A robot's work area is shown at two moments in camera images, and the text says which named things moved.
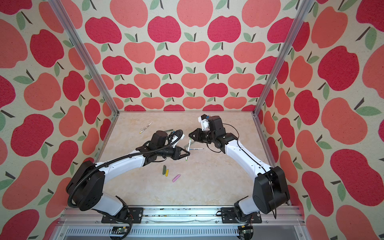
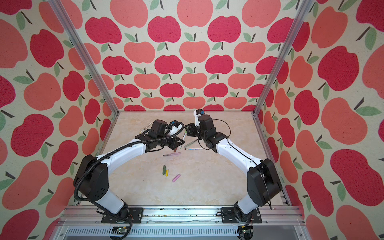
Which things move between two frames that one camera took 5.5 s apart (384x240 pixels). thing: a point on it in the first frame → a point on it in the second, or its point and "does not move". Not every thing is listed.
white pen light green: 189,144 → 184,136
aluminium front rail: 84,223 does not move
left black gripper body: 169,152 → 170,141
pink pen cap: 176,178 does not move
